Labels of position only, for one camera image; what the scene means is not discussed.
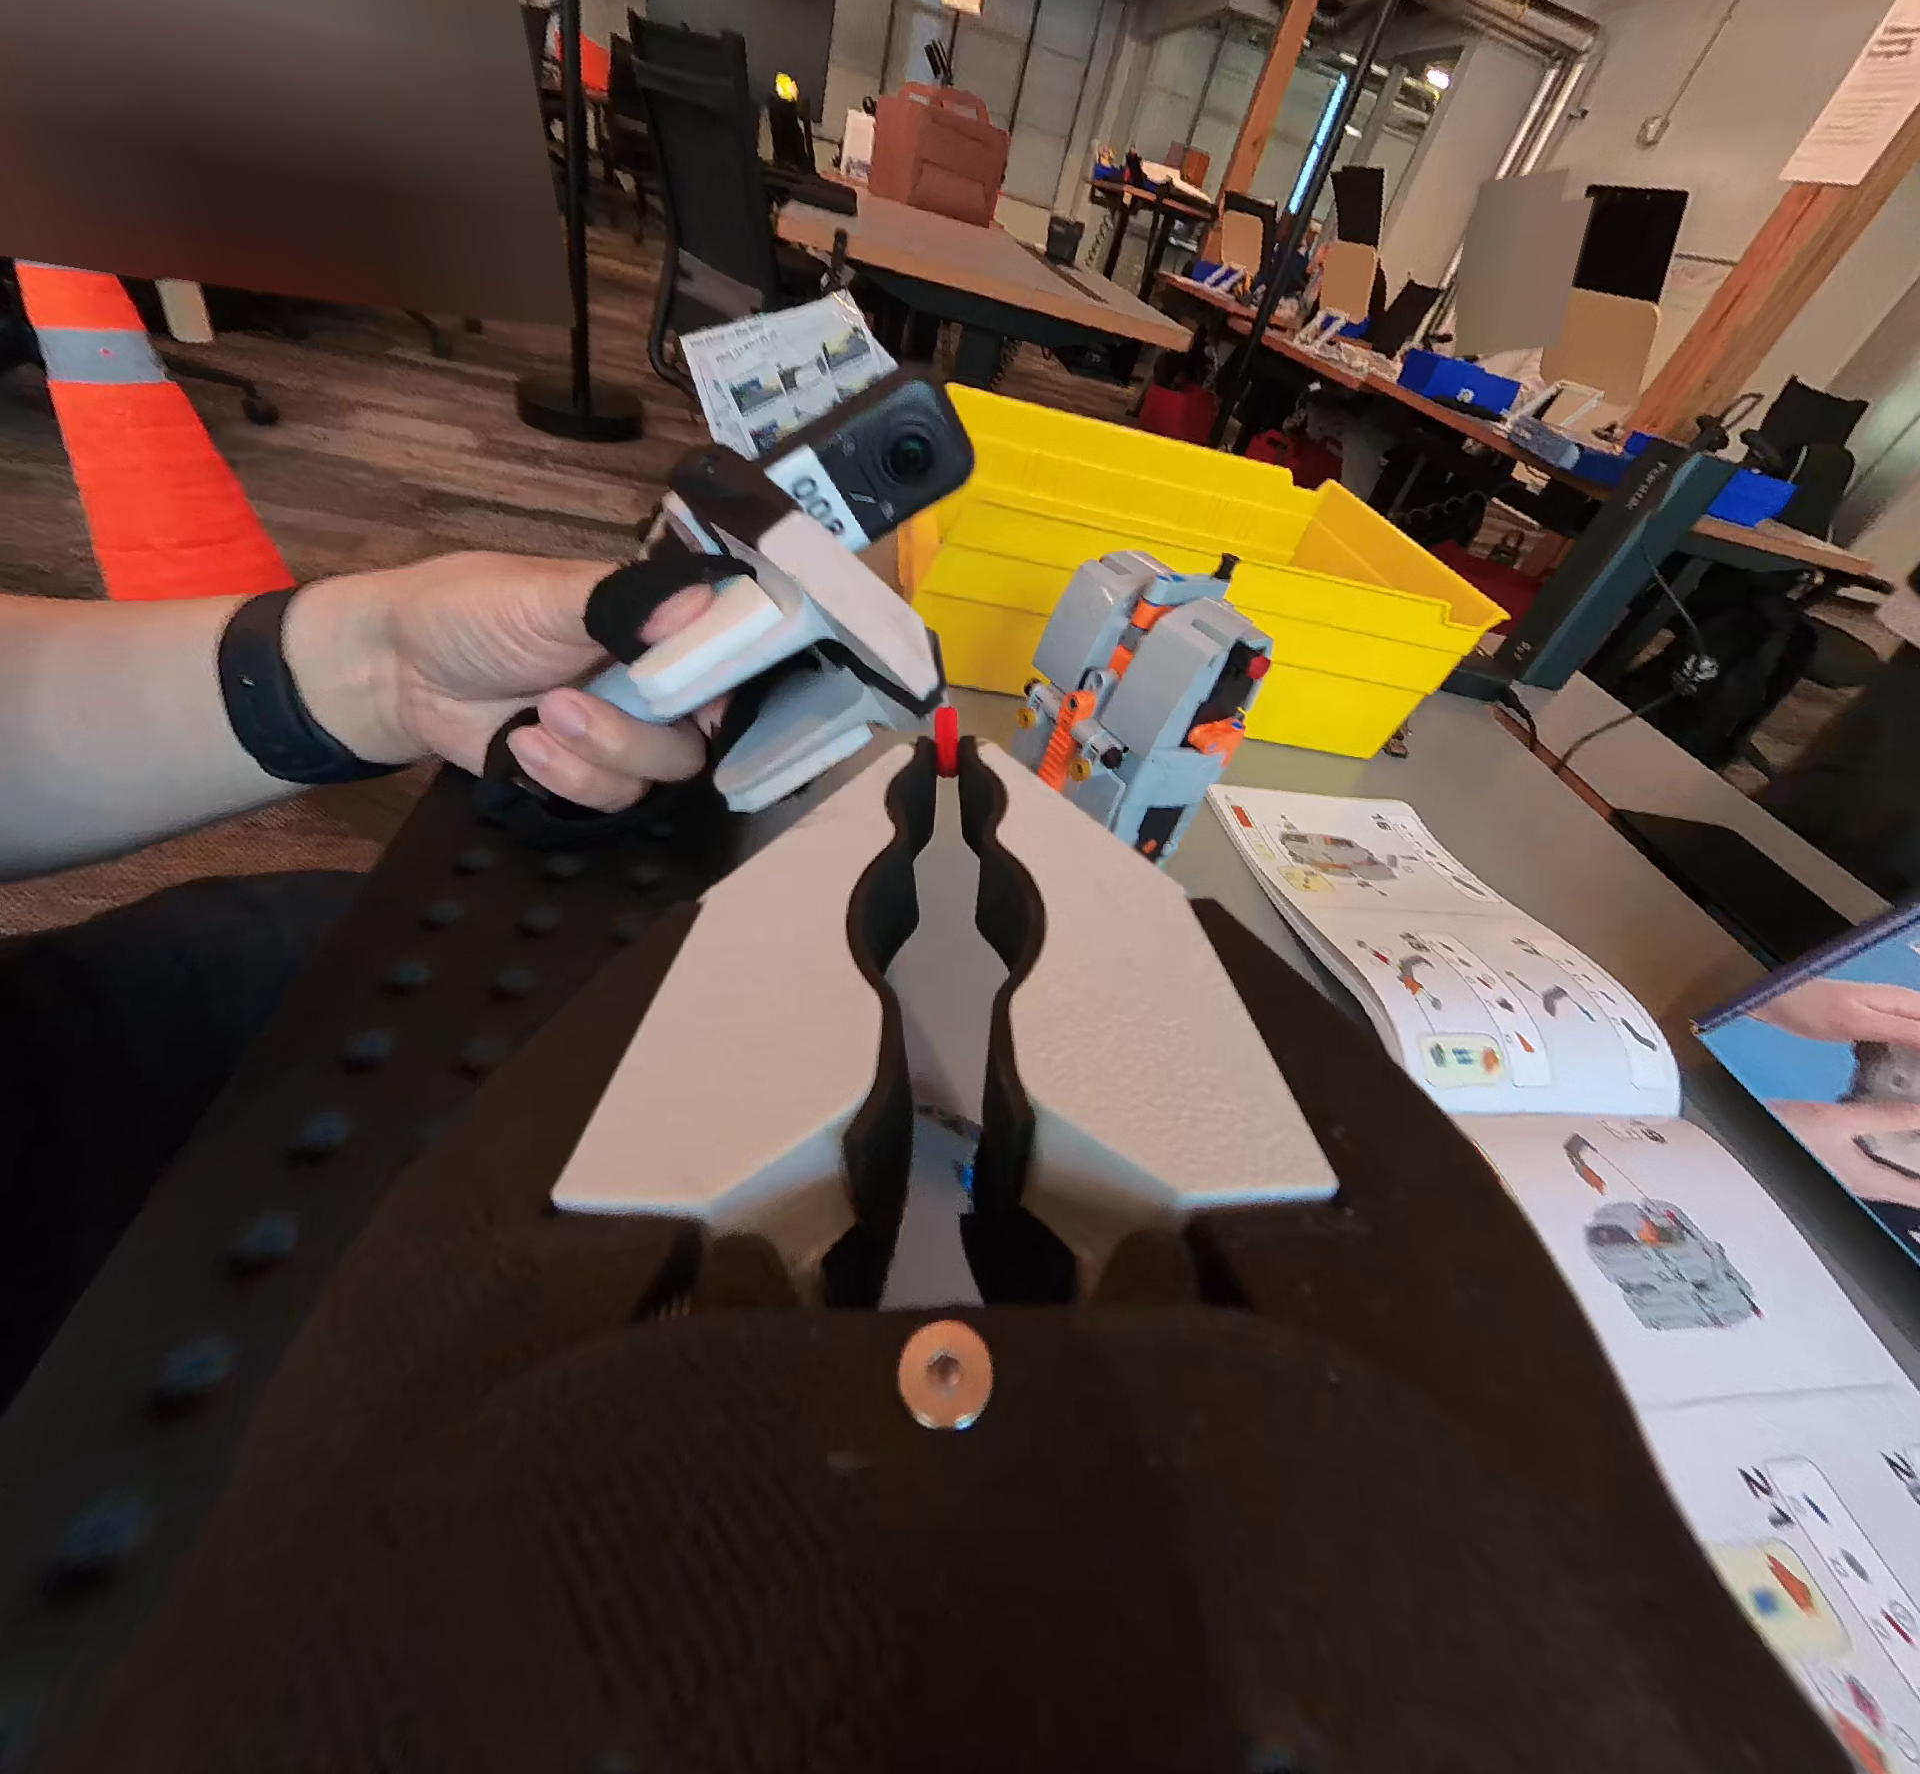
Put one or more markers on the grey orange robot model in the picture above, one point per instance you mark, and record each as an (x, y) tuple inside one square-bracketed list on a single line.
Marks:
[(1139, 710)]

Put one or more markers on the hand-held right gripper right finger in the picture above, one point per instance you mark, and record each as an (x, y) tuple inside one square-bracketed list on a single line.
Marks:
[(1169, 1055)]

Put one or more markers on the blue robot kit box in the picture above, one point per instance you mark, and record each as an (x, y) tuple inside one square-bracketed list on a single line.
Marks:
[(1830, 1055)]

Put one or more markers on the black wrist band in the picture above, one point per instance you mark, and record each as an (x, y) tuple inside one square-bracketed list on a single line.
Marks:
[(278, 694)]

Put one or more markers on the orange traffic cone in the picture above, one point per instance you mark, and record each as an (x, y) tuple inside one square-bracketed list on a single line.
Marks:
[(136, 454)]

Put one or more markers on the teal monitor stand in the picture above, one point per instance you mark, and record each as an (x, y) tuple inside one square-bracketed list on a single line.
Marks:
[(1590, 574)]

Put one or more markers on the black floor stand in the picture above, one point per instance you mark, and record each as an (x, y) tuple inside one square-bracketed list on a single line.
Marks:
[(577, 400)]

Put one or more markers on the brown bag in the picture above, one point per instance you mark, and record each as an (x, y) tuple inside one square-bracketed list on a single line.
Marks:
[(936, 161)]

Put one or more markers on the person's left hand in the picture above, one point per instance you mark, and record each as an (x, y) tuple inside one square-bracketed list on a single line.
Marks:
[(436, 665)]

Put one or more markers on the brown background desk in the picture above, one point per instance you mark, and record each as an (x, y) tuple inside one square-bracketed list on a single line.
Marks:
[(960, 259)]

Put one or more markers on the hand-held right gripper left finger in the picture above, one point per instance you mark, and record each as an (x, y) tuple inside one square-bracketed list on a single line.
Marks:
[(719, 1055)]

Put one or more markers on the black dimpled mat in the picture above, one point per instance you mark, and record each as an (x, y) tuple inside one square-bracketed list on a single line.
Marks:
[(374, 1024)]

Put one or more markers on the person's left forearm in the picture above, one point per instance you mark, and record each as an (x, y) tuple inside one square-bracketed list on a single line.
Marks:
[(105, 739)]

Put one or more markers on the neighbouring grey desk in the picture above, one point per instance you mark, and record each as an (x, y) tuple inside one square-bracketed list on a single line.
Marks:
[(1724, 813)]

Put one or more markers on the laminated photo sheet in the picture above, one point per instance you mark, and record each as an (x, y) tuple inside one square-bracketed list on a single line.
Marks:
[(780, 373)]

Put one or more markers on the dark monitor screen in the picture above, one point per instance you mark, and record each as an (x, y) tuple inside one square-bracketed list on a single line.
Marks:
[(743, 18)]

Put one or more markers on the yellow plastic bin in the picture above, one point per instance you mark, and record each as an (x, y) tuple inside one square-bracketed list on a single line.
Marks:
[(1350, 648), (1110, 469)]

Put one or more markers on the black office chair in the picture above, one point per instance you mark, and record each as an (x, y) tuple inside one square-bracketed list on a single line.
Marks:
[(705, 198)]

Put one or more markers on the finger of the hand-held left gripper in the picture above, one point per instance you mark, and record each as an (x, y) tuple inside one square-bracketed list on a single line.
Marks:
[(869, 620)]

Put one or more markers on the open instruction booklet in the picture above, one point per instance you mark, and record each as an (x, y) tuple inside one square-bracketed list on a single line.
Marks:
[(1499, 993)]

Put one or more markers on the red pin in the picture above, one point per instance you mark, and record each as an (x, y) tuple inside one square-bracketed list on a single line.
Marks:
[(947, 739)]

